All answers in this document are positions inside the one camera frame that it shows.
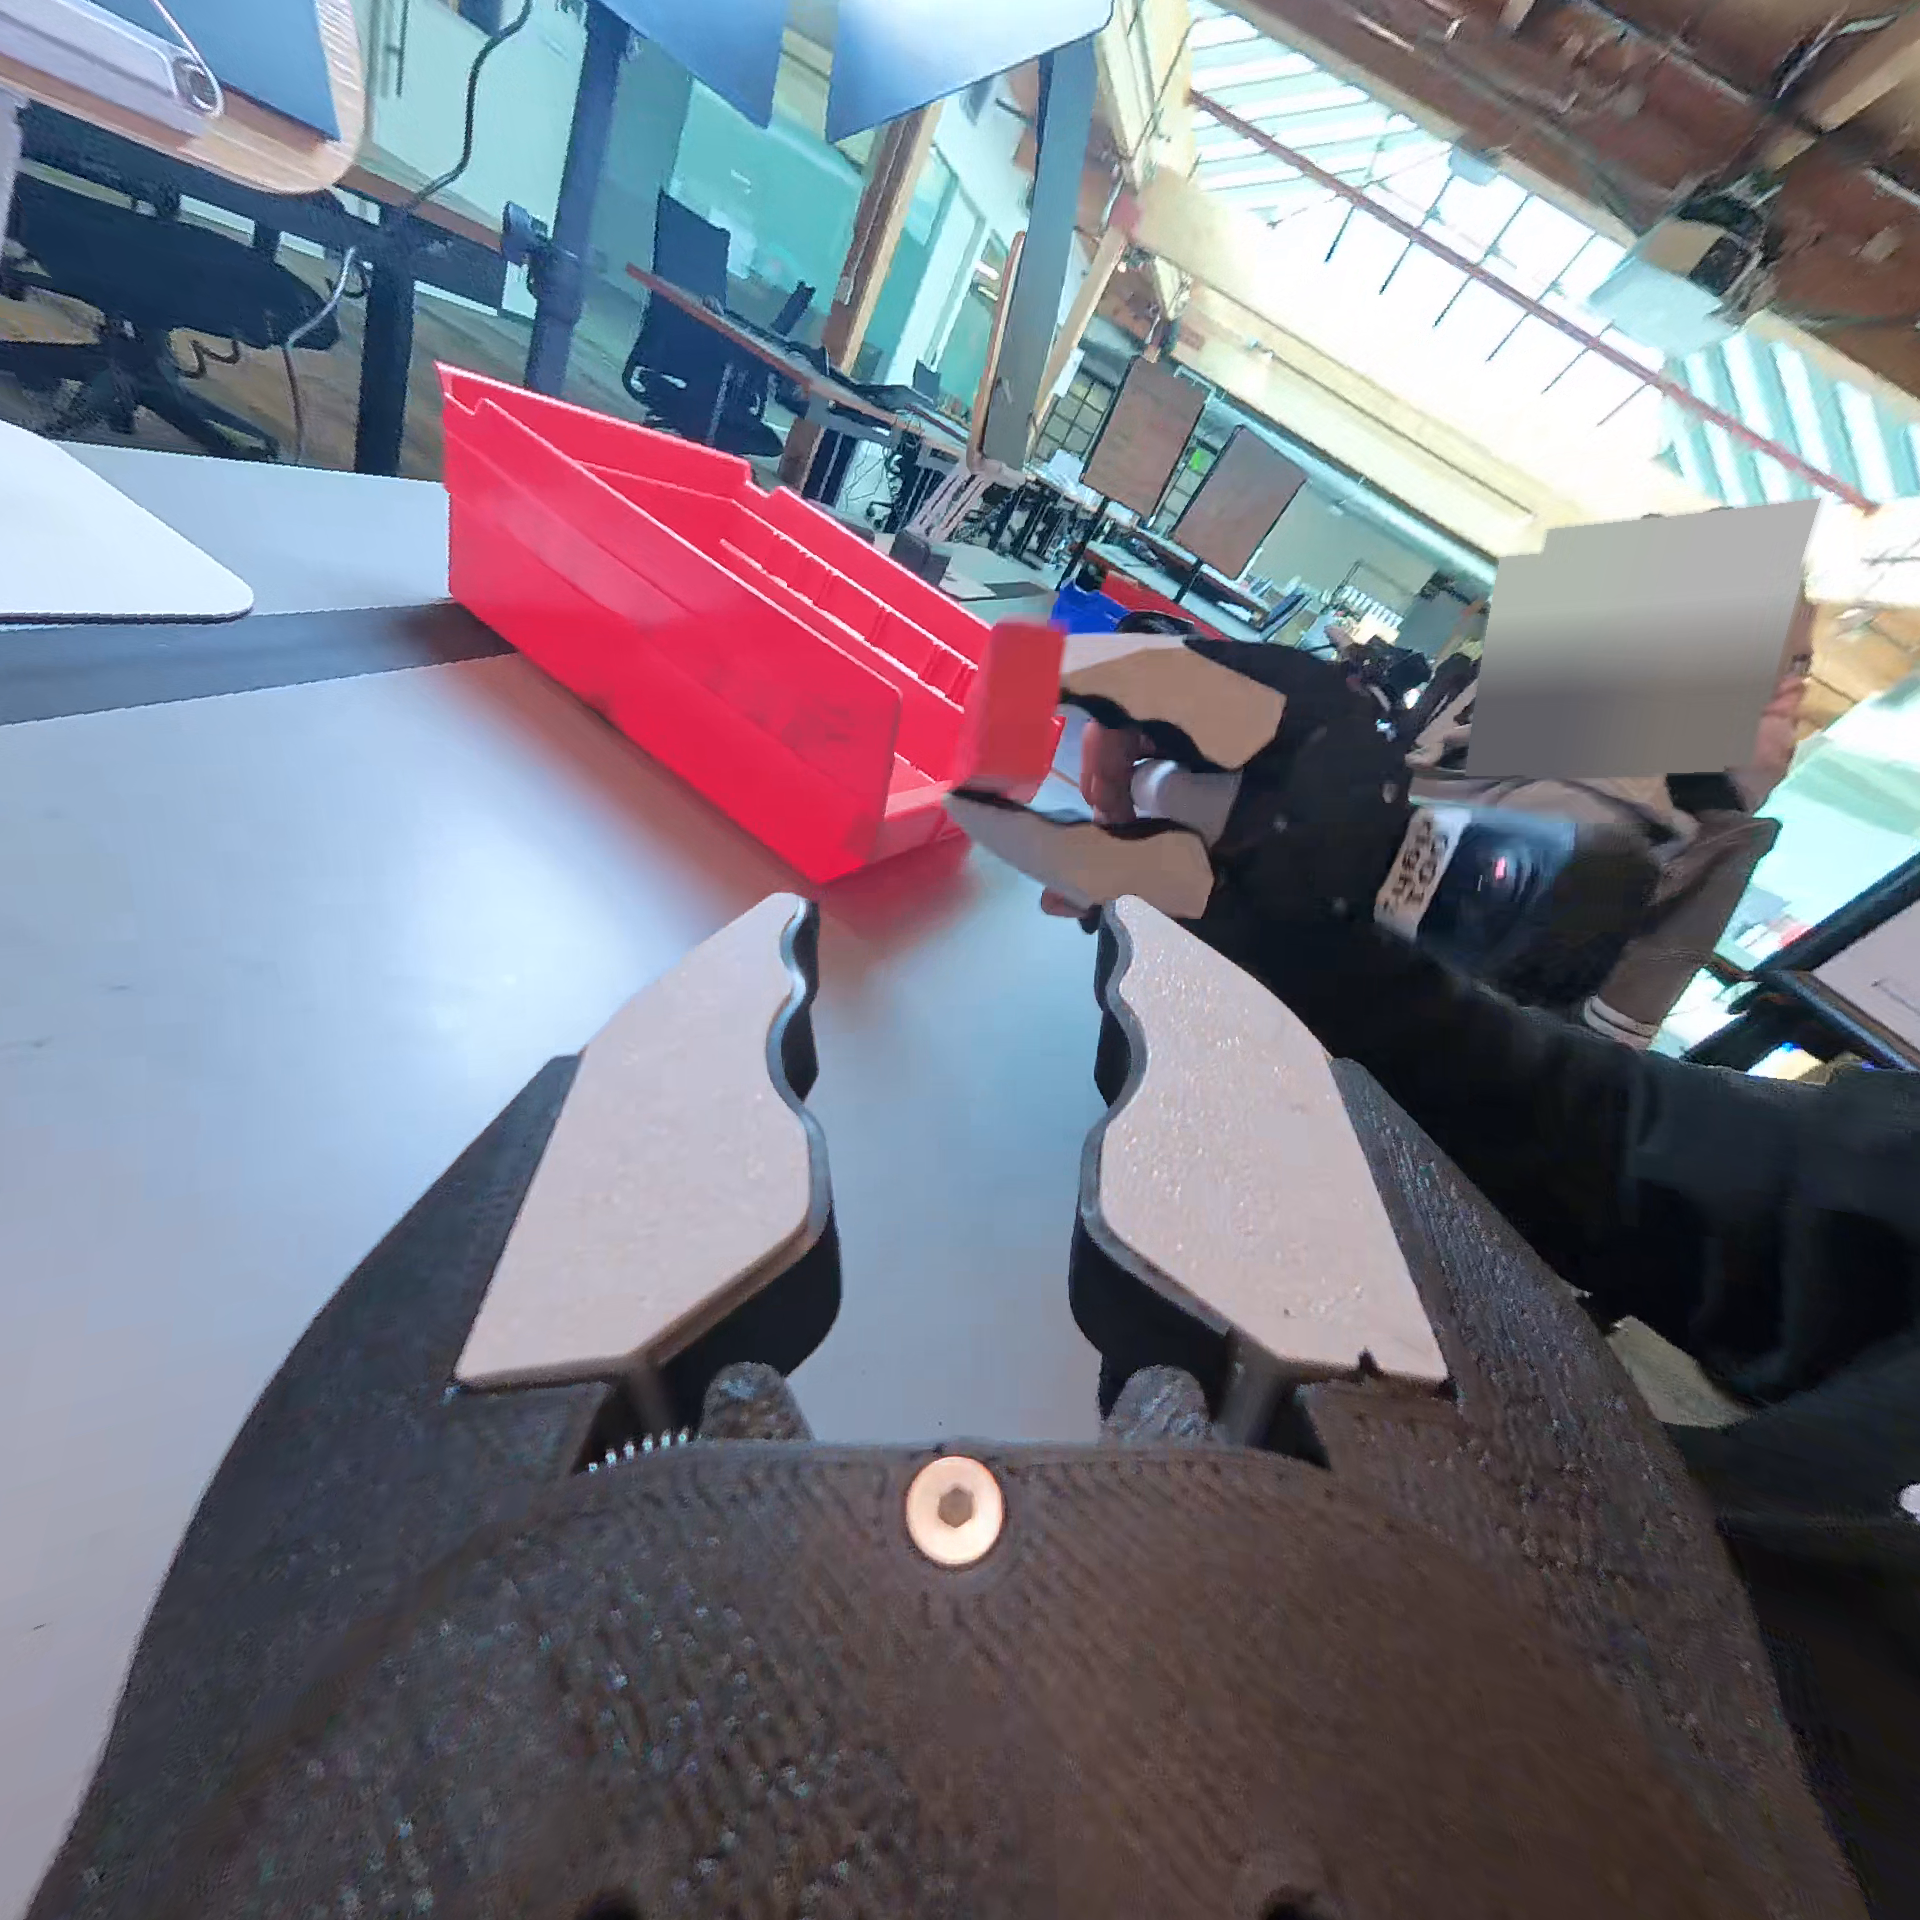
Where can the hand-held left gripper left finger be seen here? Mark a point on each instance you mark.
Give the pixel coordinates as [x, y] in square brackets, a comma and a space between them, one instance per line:
[661, 1184]

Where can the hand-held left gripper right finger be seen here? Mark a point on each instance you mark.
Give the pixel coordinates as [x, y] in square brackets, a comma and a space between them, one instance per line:
[1260, 1184]

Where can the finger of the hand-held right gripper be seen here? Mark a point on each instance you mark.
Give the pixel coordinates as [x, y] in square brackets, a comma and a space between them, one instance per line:
[1185, 697]
[1126, 862]

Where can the red rectangular block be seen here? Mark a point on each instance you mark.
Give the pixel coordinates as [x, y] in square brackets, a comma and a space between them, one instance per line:
[1018, 705]

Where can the red plastic bin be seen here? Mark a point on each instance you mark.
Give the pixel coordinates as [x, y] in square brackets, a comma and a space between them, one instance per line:
[676, 629]

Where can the person's right forearm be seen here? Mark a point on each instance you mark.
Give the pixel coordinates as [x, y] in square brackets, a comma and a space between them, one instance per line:
[1622, 1140]

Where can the red plastic crate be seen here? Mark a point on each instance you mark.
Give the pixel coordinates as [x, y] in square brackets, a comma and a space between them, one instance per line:
[1155, 625]

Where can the blue plastic bin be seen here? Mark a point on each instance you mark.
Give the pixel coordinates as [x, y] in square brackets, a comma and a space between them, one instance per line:
[1085, 609]

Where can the whiteboard easel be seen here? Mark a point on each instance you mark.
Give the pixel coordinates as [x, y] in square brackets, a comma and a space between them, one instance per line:
[1143, 435]
[1238, 504]

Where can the dark grey power adapter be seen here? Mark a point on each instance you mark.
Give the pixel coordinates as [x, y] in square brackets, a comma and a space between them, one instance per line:
[923, 557]

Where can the grey board on stand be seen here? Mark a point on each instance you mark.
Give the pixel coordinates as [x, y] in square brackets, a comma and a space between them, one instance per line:
[1044, 270]

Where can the wooden office desk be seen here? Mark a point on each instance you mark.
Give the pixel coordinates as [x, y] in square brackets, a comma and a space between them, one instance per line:
[377, 211]
[781, 358]

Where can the black office chair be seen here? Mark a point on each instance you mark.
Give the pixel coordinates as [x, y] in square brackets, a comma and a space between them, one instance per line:
[135, 283]
[692, 330]

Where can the ceiling projector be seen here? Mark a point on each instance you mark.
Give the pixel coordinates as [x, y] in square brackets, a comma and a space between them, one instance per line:
[1687, 270]

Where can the studio light panel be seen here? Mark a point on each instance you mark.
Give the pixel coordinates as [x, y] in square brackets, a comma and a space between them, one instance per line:
[932, 44]

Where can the person's black clothing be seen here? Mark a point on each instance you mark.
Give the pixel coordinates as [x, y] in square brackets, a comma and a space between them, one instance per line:
[1830, 1651]

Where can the light stand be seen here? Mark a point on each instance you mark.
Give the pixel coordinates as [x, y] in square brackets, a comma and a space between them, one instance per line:
[580, 195]

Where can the black board on stand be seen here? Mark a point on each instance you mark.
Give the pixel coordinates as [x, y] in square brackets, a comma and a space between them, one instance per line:
[91, 523]

